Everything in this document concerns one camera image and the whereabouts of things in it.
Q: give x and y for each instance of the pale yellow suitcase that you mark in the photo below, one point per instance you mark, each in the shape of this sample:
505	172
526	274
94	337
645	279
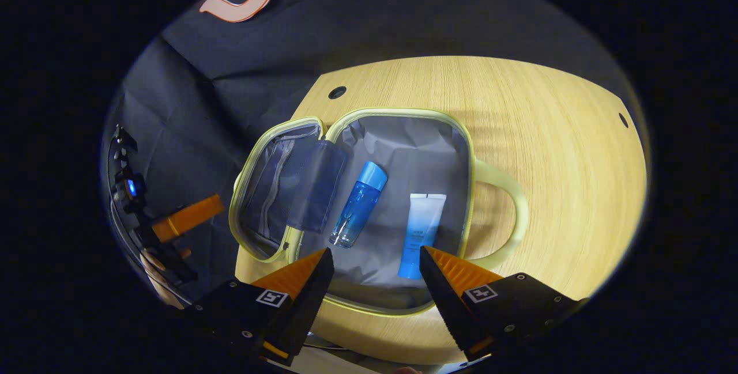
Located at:
403	155

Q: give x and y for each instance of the clear blue bottle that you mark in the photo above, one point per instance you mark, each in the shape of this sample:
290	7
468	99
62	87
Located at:
357	204

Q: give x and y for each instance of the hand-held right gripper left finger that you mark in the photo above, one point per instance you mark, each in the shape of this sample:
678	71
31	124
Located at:
308	299

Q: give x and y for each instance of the black backdrop cloth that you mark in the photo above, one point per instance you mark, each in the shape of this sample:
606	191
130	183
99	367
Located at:
375	22

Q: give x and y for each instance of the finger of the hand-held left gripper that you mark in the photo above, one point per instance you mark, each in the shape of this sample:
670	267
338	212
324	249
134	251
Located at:
187	218

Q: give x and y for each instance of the blue white tube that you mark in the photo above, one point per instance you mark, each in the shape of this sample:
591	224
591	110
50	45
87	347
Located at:
421	230

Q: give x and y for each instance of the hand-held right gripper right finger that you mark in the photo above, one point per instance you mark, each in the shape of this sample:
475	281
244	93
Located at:
441	299

